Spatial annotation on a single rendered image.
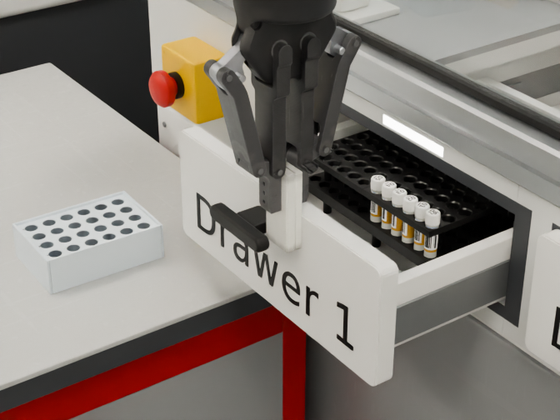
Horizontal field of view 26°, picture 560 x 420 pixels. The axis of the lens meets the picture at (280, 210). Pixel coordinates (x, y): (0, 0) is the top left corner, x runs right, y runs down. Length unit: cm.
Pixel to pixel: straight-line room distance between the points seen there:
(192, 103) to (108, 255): 20
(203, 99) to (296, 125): 38
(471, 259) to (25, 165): 61
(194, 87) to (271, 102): 39
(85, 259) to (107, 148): 29
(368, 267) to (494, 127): 16
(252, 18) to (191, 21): 49
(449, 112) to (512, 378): 24
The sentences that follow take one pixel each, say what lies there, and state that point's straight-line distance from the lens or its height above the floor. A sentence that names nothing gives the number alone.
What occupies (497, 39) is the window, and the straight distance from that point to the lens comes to 98.
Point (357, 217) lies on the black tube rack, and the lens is 107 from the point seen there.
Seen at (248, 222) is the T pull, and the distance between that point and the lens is 98.
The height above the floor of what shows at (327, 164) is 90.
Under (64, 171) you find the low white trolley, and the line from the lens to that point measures 140.
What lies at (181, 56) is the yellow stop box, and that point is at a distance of 130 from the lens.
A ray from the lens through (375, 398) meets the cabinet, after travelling 126.
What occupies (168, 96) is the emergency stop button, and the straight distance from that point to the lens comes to 129.
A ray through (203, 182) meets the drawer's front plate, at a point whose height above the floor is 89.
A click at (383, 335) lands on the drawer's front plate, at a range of 93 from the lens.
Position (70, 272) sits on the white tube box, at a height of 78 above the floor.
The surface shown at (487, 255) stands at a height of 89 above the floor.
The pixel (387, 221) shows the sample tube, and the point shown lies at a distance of 105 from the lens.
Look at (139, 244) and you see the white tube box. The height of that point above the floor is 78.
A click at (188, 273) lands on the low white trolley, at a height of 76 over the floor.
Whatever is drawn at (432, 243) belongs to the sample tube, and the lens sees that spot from 101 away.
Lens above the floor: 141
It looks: 30 degrees down
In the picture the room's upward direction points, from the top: straight up
